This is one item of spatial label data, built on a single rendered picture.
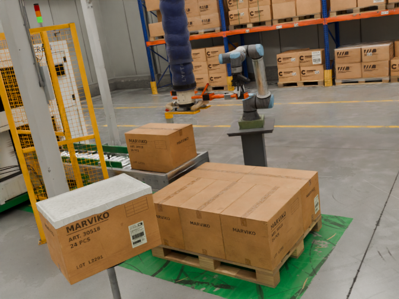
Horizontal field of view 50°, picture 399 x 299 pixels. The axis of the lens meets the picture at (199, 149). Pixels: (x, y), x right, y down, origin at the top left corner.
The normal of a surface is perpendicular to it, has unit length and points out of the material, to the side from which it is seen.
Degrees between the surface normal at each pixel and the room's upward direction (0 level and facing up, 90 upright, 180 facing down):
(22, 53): 90
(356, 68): 91
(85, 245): 90
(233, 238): 90
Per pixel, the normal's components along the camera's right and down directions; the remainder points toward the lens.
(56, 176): 0.81, 0.05
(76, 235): 0.56, 0.16
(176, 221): -0.57, 0.32
